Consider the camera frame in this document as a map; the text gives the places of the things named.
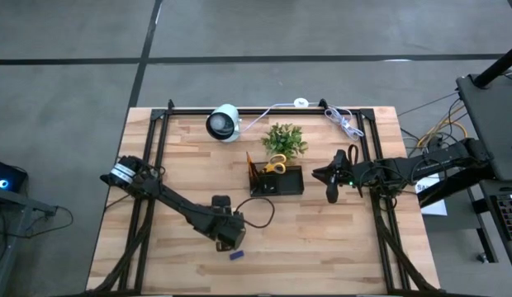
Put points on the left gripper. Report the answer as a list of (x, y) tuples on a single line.
[(227, 229)]

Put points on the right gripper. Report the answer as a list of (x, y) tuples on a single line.
[(349, 175)]

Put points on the blue eraser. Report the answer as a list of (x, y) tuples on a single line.
[(237, 255)]

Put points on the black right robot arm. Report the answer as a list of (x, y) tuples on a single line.
[(425, 165)]

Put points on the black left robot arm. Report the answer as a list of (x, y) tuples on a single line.
[(177, 204)]

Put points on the black mesh desk organizer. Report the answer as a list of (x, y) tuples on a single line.
[(291, 183)]

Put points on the small green potted plant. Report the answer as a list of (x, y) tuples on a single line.
[(285, 140)]

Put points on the white paper sheet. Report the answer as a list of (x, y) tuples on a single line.
[(435, 208)]

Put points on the black diagonal support bar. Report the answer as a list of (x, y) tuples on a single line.
[(450, 188)]

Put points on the black equipment cart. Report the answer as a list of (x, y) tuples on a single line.
[(495, 123)]

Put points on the grey caster wheel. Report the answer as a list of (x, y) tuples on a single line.
[(482, 257)]

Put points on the backlit black keyboard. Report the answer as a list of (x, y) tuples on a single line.
[(510, 214)]

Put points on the black pole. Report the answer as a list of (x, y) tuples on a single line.
[(497, 65)]

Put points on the grey side desk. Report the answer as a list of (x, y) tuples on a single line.
[(12, 198)]

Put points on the black computer with blue light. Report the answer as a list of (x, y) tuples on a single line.
[(8, 177)]

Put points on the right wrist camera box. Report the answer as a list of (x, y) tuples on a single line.
[(340, 156)]

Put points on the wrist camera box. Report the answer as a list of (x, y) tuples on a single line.
[(221, 202), (340, 156)]

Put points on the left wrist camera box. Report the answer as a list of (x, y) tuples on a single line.
[(221, 202)]

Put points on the black aluminium table frame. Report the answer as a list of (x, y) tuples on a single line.
[(190, 111)]

